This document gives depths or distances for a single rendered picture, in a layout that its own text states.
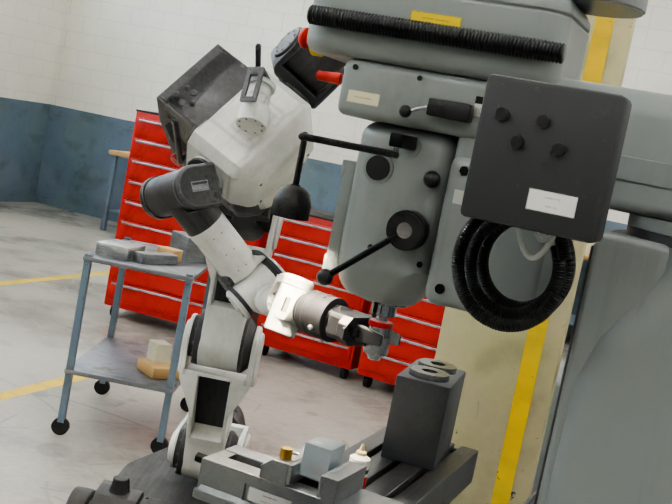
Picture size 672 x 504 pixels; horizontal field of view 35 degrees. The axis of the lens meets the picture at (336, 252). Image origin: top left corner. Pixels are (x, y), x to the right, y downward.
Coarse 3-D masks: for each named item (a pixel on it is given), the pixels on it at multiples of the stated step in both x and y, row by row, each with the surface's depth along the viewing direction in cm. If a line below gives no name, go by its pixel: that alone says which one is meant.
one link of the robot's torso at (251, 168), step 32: (224, 64) 244; (256, 64) 246; (160, 96) 239; (192, 96) 239; (224, 96) 240; (288, 96) 241; (192, 128) 237; (224, 128) 236; (288, 128) 238; (192, 160) 237; (224, 160) 233; (256, 160) 235; (288, 160) 242; (224, 192) 240; (256, 192) 239
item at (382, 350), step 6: (378, 330) 200; (384, 330) 200; (390, 330) 201; (384, 336) 200; (390, 336) 201; (384, 342) 200; (366, 348) 201; (372, 348) 200; (378, 348) 200; (384, 348) 201; (372, 354) 200; (378, 354) 200; (384, 354) 201
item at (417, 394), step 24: (432, 360) 250; (408, 384) 233; (432, 384) 232; (456, 384) 239; (408, 408) 233; (432, 408) 232; (456, 408) 249; (408, 432) 234; (432, 432) 232; (384, 456) 235; (408, 456) 234; (432, 456) 233
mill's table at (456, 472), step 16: (384, 432) 256; (352, 448) 238; (368, 448) 241; (464, 448) 256; (384, 464) 231; (400, 464) 233; (448, 464) 240; (464, 464) 245; (368, 480) 220; (384, 480) 220; (400, 480) 222; (416, 480) 232; (432, 480) 227; (448, 480) 233; (464, 480) 249; (400, 496) 213; (416, 496) 214; (432, 496) 222; (448, 496) 236
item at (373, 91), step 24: (360, 72) 189; (384, 72) 187; (408, 72) 186; (432, 72) 185; (360, 96) 189; (384, 96) 187; (408, 96) 186; (432, 96) 184; (456, 96) 183; (480, 96) 181; (384, 120) 188; (408, 120) 186; (432, 120) 184
